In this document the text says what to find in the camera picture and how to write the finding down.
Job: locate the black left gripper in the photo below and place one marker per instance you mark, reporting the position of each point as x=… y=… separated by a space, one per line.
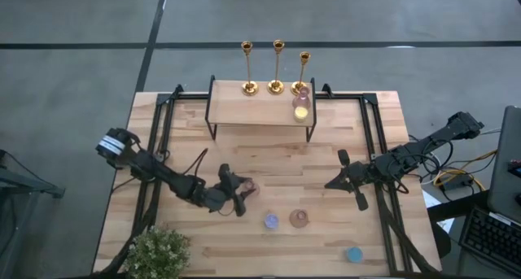
x=217 y=197

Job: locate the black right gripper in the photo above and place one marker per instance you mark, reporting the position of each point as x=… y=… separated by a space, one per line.
x=366 y=173

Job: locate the blue candle glass jar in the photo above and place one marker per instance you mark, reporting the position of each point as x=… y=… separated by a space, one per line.
x=354 y=255

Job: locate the yellow candle glass jar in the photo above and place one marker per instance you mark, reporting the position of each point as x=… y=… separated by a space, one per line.
x=300 y=114

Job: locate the tall gold metal candlestick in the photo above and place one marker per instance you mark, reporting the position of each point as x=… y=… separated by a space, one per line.
x=275 y=86
x=250 y=88

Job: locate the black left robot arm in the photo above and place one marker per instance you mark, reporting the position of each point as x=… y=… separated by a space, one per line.
x=158 y=171

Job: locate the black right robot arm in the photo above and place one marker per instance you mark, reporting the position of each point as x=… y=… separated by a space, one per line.
x=423 y=153

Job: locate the purple candle glass jar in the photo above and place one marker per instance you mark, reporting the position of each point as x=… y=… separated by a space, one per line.
x=271 y=222

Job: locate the wooden shelf riser black legs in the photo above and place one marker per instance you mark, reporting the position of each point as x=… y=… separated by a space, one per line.
x=256 y=108

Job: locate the white paper sheet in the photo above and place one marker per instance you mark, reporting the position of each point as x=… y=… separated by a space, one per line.
x=431 y=201

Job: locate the green potted plant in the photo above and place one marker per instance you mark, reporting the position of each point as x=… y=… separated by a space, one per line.
x=156 y=252

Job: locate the black power adapter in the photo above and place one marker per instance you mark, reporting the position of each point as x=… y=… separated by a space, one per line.
x=455 y=184

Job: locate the black chair seat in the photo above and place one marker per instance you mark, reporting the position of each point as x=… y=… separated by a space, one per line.
x=443 y=240

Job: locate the short gold metal candlestick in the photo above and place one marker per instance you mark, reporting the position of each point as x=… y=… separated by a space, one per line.
x=305 y=57

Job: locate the black keyboard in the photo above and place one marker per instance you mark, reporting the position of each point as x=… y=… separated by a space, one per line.
x=492 y=240

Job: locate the grey laptop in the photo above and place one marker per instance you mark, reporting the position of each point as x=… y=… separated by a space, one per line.
x=506 y=169

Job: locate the grey metal stand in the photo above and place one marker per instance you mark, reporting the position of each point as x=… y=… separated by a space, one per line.
x=24 y=183

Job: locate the black metal table frame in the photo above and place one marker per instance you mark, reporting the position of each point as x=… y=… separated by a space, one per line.
x=346 y=96

